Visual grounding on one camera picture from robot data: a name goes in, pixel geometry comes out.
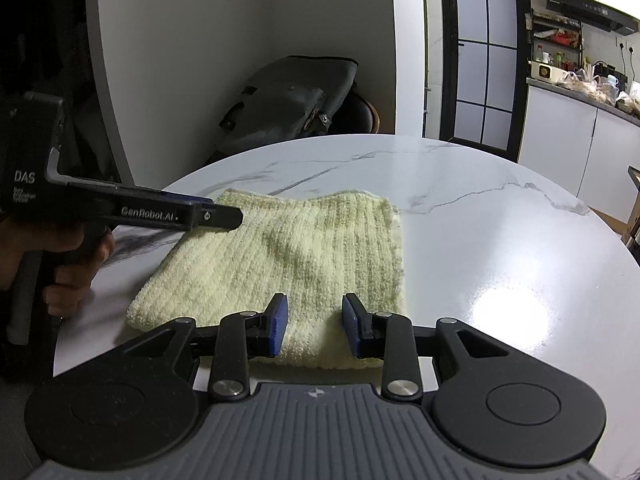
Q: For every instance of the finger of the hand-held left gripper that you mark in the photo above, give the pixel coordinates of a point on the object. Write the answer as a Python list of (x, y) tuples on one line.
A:
[(187, 197), (165, 215)]

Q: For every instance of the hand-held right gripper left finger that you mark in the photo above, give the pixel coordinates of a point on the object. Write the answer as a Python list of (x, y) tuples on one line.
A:
[(277, 325)]

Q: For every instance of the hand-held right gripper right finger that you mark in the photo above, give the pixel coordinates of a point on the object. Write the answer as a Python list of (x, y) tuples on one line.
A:
[(355, 325)]

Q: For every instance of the pale yellow ribbed towel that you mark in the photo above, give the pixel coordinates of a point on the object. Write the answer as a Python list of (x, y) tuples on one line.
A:
[(310, 250)]

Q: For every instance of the person's left hand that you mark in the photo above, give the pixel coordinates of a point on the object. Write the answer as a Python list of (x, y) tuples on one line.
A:
[(75, 280)]

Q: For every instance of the dark grey backpack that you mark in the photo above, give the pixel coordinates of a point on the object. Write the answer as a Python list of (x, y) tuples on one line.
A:
[(285, 105)]

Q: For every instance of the black chair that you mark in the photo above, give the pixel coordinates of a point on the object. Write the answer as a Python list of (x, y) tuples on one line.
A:
[(360, 115)]

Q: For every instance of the white kitchen base cabinet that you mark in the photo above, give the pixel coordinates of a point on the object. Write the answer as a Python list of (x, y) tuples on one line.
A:
[(560, 135)]

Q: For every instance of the black framed glass sliding door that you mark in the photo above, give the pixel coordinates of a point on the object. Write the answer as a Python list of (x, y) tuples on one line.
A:
[(485, 60)]

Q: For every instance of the small white countertop appliance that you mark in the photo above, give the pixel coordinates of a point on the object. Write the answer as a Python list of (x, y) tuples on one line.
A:
[(544, 72)]

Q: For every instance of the pile of food bags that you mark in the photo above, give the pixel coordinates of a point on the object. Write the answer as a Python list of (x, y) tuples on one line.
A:
[(595, 87)]

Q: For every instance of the black kitchen shelf rack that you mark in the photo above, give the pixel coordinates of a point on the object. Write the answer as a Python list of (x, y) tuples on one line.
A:
[(555, 40)]

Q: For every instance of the black countertop appliance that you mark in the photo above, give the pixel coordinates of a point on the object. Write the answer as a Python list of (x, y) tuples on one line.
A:
[(605, 69)]

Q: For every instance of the black range hood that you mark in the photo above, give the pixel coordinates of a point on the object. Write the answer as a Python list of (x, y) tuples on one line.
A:
[(595, 10)]

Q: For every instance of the wall power outlet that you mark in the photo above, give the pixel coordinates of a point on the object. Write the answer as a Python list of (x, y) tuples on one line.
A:
[(627, 46)]

